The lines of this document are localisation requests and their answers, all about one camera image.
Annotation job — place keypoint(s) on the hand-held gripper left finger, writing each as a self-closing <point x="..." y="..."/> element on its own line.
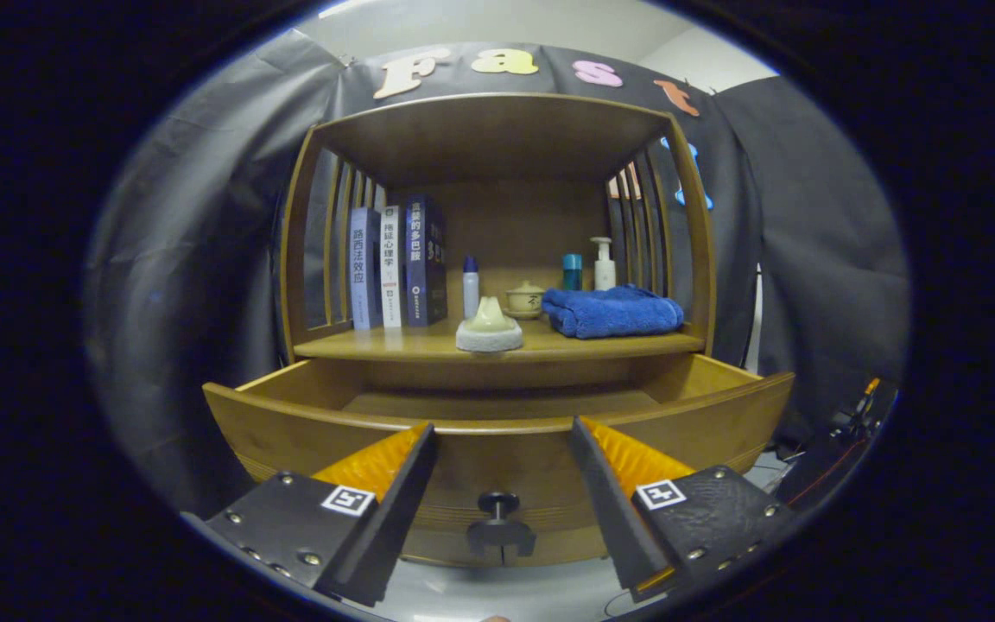
<point x="398" y="518"/>

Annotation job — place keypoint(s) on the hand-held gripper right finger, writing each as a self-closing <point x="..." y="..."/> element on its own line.
<point x="610" y="518"/>

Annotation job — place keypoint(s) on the wooden drawer with black knob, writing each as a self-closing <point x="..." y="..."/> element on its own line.
<point x="497" y="458"/>

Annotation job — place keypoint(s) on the wooden countertop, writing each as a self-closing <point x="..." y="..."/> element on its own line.
<point x="411" y="341"/>

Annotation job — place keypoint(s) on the wooden cabinet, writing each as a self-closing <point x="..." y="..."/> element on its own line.
<point x="497" y="130"/>

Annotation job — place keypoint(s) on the folded blue towel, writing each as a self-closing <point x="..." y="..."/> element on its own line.
<point x="610" y="313"/>

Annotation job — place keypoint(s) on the beige lidded teacup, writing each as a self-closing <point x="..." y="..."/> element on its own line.
<point x="525" y="301"/>

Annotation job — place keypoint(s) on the white bottle with blue cap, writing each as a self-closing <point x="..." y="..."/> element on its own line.
<point x="471" y="294"/>

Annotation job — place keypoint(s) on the white pump bottle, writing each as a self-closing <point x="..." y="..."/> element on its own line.
<point x="604" y="272"/>

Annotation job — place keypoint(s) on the teal bottle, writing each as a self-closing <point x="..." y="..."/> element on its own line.
<point x="572" y="275"/>

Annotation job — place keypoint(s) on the light blue book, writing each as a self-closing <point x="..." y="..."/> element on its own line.
<point x="364" y="272"/>

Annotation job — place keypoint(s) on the white book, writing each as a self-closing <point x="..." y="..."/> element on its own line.
<point x="390" y="268"/>

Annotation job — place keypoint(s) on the dark blue book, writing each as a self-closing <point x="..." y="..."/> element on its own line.
<point x="422" y="259"/>

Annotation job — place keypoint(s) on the orange and black device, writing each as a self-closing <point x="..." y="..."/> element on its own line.
<point x="871" y="386"/>

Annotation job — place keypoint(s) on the black backdrop cloth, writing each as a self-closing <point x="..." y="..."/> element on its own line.
<point x="178" y="259"/>

